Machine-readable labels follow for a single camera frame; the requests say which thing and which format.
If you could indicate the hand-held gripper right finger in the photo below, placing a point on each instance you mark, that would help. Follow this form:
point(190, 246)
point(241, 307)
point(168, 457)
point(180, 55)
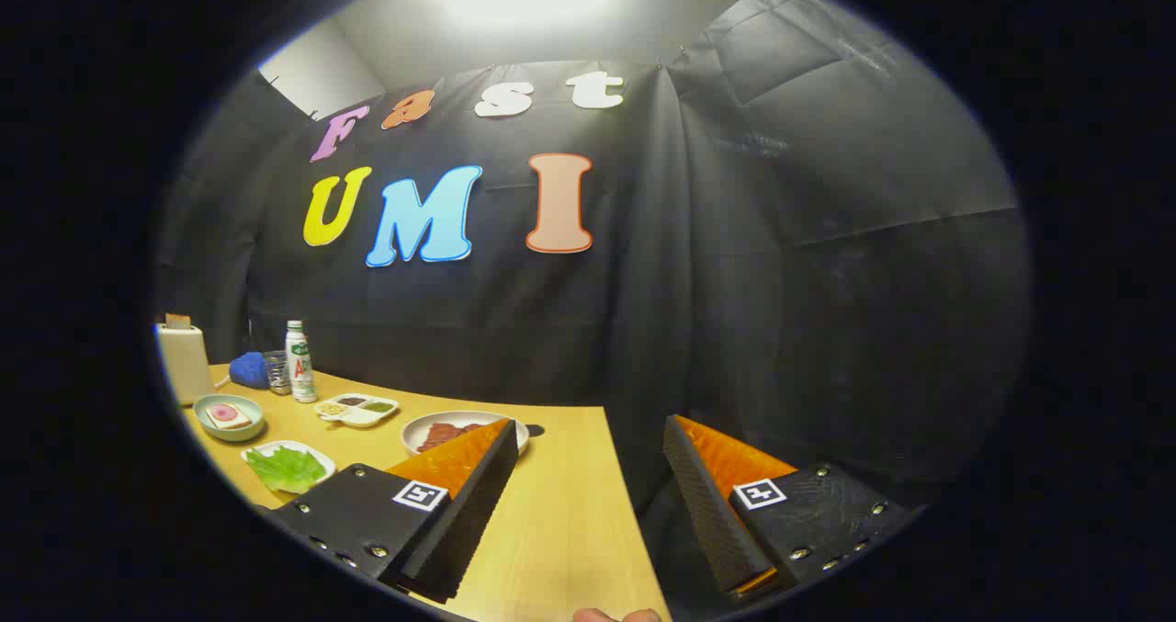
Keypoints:
point(707, 512)

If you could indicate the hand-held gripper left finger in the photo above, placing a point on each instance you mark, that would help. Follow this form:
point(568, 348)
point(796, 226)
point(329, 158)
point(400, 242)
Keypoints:
point(469, 530)

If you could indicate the green lettuce leaf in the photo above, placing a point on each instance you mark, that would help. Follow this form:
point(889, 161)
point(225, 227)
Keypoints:
point(285, 469)

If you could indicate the toasted bread slice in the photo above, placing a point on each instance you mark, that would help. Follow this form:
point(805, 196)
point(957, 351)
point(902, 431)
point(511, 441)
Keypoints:
point(178, 321)

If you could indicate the brown steak piece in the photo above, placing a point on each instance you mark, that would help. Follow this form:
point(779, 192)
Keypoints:
point(436, 438)
point(469, 430)

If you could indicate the round beige plate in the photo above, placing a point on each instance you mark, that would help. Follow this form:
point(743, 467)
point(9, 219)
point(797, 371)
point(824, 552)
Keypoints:
point(423, 418)

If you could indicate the white divided dish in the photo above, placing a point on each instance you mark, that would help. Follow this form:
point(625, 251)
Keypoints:
point(363, 416)

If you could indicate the white square plate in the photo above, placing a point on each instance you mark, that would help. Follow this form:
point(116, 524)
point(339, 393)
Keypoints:
point(322, 458)

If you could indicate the black backdrop cloth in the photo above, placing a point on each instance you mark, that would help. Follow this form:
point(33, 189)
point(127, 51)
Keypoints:
point(735, 282)

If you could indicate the white bottle with green cap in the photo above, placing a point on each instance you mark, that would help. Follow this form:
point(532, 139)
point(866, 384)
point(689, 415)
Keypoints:
point(300, 369)

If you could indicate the round light green plate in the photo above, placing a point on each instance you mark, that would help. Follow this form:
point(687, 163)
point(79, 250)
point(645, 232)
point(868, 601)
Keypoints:
point(230, 435)

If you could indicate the white bread slice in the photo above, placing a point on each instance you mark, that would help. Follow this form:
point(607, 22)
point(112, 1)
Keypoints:
point(220, 424)

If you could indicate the round dark pink ham slice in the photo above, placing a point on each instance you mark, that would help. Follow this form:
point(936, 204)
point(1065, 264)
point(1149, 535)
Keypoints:
point(225, 412)

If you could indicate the blue fuzzy cloth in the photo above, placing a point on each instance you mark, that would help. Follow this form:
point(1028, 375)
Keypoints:
point(248, 370)

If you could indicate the white toaster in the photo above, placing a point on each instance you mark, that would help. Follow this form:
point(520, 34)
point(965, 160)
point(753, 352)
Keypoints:
point(184, 365)

